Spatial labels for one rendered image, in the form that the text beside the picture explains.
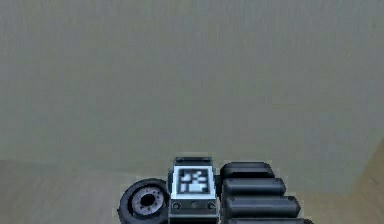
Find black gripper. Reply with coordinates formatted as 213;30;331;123
117;178;170;224

